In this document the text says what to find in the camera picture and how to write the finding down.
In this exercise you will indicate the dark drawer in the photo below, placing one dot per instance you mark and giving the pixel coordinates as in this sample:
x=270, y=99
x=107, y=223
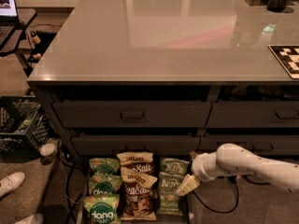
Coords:
x=265, y=145
x=106, y=145
x=256, y=114
x=136, y=114

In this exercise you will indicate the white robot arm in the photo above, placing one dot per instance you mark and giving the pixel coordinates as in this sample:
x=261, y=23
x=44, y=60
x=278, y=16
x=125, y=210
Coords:
x=232, y=160

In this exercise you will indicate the middle left dark drawer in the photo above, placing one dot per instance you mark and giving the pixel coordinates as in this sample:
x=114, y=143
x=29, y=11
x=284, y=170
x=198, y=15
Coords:
x=106, y=145

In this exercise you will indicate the black laptop stand table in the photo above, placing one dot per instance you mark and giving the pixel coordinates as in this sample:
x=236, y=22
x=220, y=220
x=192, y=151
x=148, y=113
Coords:
x=26, y=16

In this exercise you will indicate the front brown sea salt bag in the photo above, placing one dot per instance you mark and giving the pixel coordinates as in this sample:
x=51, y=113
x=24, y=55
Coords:
x=137, y=187

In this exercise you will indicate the black plastic crate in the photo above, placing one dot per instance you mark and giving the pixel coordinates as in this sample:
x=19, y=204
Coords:
x=23, y=126

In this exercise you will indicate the top left dark drawer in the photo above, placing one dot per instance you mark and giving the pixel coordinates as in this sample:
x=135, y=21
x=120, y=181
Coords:
x=136, y=114

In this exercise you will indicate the rear green kettle chip bag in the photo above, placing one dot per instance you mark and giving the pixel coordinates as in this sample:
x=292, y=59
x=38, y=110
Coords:
x=174, y=166

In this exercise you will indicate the green jalapeno kettle chip bag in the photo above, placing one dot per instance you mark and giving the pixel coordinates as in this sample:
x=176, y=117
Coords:
x=169, y=200

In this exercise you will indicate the front green dang bag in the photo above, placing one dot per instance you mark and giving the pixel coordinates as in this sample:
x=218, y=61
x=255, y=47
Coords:
x=102, y=208

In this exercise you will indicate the rear green dang bag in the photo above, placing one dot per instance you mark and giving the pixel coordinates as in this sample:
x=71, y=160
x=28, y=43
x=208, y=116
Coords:
x=107, y=166

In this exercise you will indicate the open laptop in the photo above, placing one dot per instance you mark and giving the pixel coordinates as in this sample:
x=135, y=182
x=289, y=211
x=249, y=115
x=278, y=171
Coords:
x=8, y=20

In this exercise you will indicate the brown sea salt bag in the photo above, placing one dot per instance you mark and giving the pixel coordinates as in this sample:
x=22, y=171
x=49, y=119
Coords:
x=137, y=187
x=139, y=162

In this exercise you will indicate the middle right dark drawer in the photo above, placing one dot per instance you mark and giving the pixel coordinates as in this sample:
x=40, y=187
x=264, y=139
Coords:
x=265, y=145

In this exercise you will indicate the checkered marker board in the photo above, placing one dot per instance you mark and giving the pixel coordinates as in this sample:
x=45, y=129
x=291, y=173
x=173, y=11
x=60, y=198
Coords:
x=288, y=57

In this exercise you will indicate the top right dark drawer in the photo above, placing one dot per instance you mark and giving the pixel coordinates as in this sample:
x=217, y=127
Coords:
x=256, y=114

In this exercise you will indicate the middle green dang bag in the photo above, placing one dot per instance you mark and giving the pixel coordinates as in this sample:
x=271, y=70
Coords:
x=104, y=184

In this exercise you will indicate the green dang bag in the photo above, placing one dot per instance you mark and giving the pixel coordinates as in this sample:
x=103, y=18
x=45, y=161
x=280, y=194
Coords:
x=104, y=184
x=102, y=208
x=107, y=166

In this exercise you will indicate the dark counter cabinet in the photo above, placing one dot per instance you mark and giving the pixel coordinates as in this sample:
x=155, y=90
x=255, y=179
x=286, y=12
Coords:
x=205, y=51

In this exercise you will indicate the white paper cup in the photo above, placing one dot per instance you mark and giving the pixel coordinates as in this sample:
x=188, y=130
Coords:
x=48, y=150

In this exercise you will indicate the rear brown sea salt bag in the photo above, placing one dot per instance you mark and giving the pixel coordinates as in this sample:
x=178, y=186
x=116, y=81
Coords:
x=139, y=162

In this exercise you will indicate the white shoe lower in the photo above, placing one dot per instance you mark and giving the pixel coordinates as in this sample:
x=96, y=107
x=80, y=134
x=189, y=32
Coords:
x=33, y=219

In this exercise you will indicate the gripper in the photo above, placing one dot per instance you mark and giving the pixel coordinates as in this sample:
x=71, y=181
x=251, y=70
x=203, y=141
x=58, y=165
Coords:
x=200, y=168

